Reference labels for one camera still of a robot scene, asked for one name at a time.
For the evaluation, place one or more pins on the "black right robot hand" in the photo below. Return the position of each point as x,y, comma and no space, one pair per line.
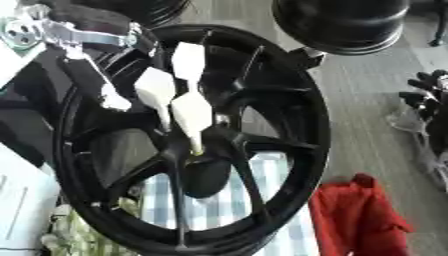
426,96

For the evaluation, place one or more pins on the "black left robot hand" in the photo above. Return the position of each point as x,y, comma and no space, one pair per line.
87,71

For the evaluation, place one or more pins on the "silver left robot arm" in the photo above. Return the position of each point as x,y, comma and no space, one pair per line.
13,63

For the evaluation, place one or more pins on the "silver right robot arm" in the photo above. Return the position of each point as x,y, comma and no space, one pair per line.
434,146

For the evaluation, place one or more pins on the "black round wheel rim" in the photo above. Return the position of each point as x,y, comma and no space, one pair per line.
149,10
344,23

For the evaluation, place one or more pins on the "black spoked wheel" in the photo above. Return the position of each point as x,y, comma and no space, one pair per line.
291,110

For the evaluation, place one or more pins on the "black chair base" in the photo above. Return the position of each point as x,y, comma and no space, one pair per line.
438,30

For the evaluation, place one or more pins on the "red cloth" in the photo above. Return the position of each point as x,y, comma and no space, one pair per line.
356,216

